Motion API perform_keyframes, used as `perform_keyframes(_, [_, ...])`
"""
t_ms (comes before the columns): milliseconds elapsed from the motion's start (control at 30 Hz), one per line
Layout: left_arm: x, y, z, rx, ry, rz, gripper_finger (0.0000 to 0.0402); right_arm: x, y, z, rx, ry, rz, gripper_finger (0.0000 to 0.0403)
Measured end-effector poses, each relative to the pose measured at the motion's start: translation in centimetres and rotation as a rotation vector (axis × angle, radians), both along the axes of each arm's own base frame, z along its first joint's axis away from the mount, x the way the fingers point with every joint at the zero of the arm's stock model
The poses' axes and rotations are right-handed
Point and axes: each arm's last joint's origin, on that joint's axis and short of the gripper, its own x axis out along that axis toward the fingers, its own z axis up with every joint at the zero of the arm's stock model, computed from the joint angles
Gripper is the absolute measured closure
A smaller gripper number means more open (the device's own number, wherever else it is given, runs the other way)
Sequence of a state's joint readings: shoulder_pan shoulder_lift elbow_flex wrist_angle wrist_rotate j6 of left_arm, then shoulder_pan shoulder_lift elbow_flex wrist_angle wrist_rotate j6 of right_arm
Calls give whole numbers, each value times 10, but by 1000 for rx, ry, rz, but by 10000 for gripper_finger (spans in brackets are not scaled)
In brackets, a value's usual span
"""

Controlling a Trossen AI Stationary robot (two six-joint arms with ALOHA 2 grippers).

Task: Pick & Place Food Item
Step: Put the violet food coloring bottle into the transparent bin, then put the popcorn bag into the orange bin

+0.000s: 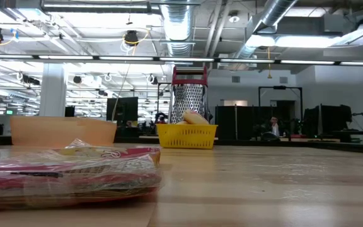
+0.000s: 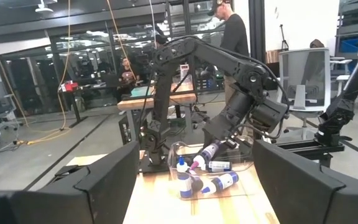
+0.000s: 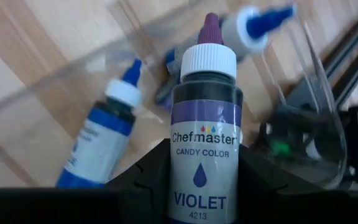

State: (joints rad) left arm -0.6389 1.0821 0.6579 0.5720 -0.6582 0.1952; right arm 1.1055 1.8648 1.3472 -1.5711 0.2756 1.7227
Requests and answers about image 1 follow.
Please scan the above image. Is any yellow plastic basket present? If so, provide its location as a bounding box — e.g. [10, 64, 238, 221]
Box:
[155, 123, 219, 149]

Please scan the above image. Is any black partition panel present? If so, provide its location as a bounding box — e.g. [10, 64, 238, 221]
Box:
[215, 105, 266, 141]

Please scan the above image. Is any long linear light bar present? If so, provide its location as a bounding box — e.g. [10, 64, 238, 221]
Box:
[0, 54, 363, 66]

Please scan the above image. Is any large black monitor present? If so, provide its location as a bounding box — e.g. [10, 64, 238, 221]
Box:
[106, 96, 139, 123]

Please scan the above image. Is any person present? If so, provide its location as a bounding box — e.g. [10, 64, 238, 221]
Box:
[268, 115, 282, 135]

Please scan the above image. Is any red plastic-wrapped snack packet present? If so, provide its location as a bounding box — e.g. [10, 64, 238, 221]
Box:
[0, 137, 163, 211]

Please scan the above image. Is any white building column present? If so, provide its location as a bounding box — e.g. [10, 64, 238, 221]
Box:
[39, 62, 67, 117]

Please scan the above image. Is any black covered equipment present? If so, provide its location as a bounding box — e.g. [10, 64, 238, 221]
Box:
[303, 103, 353, 139]

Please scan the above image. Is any metal box grater red handle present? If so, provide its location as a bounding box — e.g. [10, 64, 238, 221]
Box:
[168, 66, 211, 125]

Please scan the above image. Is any black frame stand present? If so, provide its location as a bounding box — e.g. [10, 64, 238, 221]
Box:
[258, 85, 303, 139]
[157, 82, 171, 124]

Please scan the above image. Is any silver spiral air duct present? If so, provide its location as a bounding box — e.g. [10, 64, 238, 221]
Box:
[161, 0, 198, 57]
[234, 0, 297, 60]

